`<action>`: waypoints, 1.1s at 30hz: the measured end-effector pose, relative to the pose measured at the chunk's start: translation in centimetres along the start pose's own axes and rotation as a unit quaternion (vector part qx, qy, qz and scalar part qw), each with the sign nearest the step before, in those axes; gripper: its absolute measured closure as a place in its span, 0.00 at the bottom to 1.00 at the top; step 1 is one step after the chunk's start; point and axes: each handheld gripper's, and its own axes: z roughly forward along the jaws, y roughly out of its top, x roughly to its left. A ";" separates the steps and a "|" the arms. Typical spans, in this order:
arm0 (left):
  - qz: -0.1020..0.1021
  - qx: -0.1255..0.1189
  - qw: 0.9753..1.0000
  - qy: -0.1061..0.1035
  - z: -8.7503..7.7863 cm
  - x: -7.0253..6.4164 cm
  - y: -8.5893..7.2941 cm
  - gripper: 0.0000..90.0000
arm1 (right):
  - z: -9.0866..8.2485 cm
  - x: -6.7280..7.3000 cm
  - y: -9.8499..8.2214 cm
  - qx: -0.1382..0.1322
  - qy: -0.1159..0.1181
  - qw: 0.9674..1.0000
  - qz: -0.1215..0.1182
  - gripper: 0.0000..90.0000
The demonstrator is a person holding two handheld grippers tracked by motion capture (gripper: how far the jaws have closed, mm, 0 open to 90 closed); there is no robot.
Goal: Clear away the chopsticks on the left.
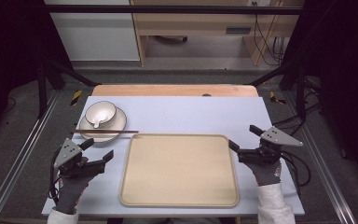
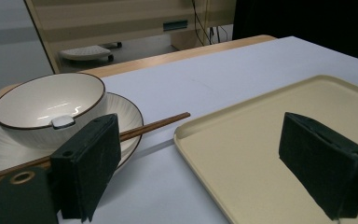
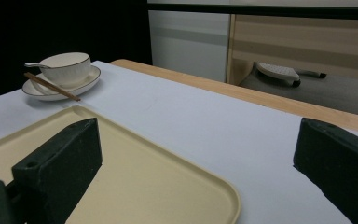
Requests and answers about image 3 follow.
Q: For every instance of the white saucer plate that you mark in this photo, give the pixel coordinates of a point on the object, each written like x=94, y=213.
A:
x=84, y=83

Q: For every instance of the beige plastic tray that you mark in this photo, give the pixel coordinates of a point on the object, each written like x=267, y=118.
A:
x=143, y=183

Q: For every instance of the brown wooden chopsticks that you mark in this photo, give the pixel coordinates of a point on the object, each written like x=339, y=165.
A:
x=51, y=86

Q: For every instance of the white ribbed bowl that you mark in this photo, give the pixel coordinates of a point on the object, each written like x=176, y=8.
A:
x=66, y=68

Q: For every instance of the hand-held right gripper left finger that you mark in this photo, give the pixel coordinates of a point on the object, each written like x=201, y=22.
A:
x=62, y=161

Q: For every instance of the white cabinet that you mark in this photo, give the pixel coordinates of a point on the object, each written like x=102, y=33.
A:
x=189, y=43

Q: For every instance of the light wooden cabinet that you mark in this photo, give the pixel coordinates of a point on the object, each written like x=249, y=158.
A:
x=301, y=43

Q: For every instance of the white slipper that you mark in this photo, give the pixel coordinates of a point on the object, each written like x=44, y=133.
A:
x=278, y=72

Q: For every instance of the white ceramic spoon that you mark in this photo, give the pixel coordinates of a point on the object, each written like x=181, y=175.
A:
x=35, y=65

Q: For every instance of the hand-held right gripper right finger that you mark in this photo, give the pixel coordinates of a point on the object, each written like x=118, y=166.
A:
x=338, y=158

